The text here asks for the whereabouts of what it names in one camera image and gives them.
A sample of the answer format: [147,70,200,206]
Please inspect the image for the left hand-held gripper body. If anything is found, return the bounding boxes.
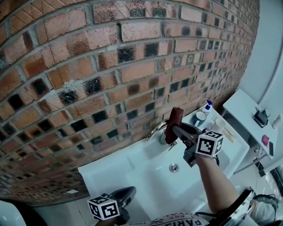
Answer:
[88,186,137,224]

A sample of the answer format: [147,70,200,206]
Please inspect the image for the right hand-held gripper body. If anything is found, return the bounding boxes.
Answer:
[180,123,225,168]

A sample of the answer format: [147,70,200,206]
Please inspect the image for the dark red cloth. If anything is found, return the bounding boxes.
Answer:
[164,106,184,146]

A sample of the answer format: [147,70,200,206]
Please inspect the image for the chrome faucet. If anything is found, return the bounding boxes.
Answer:
[145,118,177,147]

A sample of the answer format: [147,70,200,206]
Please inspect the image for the person's right forearm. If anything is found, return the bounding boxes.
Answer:
[195,154,241,215]

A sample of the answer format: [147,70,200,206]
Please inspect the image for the dark blue mug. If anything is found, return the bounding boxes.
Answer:
[191,111,207,128]

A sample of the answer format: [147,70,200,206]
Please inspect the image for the white mug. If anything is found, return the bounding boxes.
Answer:
[208,117,226,133]

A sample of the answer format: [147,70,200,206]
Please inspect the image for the pale wooden comb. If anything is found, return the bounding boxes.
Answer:
[222,127,235,143]

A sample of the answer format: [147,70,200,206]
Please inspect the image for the white spray bottle blue nozzle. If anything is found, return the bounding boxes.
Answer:
[202,99,213,116]

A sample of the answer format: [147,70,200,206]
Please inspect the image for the white side shelf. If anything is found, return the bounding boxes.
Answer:
[222,89,283,175]

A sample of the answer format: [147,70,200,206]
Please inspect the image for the white ceramic sink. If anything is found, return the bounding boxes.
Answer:
[77,110,250,221]

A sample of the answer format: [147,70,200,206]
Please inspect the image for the small white tube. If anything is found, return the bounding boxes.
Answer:
[271,116,283,130]

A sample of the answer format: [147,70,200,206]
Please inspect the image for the person's printed shirt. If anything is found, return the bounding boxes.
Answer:
[149,212,209,226]

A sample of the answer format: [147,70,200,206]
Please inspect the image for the person's light trousers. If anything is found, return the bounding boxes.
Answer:
[249,193,282,226]

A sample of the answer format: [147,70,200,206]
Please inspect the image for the white toilet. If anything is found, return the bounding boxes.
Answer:
[0,200,27,226]

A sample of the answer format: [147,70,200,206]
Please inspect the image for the black charger with cable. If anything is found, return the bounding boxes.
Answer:
[253,107,271,129]

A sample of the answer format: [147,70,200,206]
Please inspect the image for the black strap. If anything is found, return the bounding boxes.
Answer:
[222,189,255,226]

